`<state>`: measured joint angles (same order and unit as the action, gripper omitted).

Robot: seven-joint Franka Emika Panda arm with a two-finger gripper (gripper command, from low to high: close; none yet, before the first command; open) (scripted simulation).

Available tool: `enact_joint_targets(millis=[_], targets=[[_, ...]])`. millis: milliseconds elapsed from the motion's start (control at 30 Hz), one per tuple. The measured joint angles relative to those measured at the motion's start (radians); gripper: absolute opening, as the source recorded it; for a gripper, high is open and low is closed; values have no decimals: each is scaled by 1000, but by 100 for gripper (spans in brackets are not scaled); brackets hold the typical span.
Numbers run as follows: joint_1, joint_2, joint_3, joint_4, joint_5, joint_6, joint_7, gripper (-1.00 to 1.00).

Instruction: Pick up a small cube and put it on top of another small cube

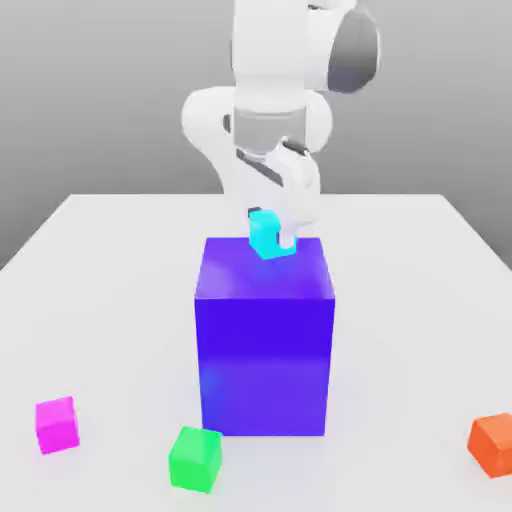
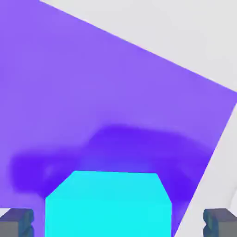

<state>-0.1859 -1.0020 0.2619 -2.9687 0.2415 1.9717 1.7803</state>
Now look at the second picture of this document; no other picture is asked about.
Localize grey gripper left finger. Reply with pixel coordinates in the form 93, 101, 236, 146
0, 208, 35, 237

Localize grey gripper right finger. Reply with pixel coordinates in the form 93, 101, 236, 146
203, 208, 237, 237

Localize small cyan cube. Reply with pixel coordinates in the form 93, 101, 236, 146
44, 170, 173, 237

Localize large purple box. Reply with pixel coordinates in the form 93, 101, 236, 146
0, 0, 237, 237

